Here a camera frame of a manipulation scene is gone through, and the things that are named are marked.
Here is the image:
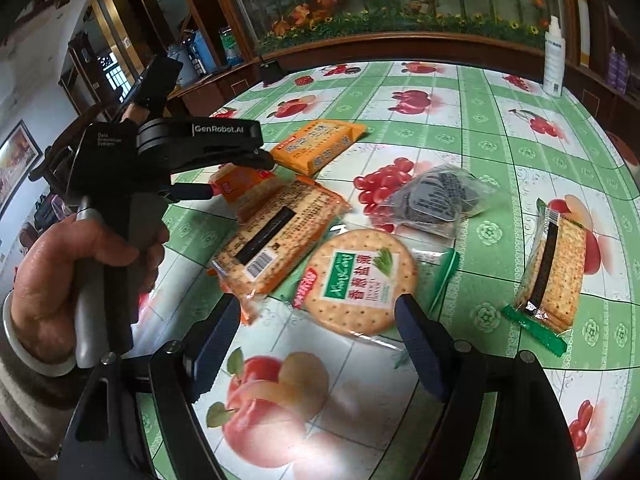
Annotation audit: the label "orange cracker pack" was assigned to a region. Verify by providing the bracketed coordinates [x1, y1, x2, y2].
[208, 164, 279, 208]

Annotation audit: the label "orange-ended long cracker pack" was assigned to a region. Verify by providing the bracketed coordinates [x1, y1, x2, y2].
[212, 176, 350, 325]

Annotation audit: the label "round green-label cracker pack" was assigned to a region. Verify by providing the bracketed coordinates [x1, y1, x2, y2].
[293, 223, 460, 348]

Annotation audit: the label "grey sleeve forearm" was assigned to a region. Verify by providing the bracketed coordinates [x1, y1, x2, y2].
[1, 296, 89, 462]

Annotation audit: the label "clear bag dark snacks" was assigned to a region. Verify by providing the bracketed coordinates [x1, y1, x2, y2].
[370, 165, 504, 240]

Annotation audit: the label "left hand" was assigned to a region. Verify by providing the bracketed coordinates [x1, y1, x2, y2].
[11, 216, 169, 364]

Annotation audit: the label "framed picture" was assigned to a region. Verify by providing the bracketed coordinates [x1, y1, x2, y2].
[0, 120, 42, 214]

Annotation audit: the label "blue jug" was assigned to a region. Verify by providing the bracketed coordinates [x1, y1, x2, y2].
[191, 30, 217, 74]

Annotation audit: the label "green-ended cracker pack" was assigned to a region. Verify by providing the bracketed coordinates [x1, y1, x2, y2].
[501, 200, 587, 356]

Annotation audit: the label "black object on table edge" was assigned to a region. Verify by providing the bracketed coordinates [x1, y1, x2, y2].
[258, 60, 286, 86]

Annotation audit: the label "orange yellow biscuit pack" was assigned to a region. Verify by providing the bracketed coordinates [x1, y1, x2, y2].
[270, 119, 368, 177]

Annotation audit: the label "green fruit-print tablecloth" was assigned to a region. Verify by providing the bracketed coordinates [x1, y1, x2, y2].
[134, 61, 639, 479]

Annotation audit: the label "white spray bottle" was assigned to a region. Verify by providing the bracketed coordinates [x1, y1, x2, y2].
[542, 15, 565, 98]

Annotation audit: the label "purple bottles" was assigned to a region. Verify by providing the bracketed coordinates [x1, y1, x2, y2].
[605, 47, 629, 93]

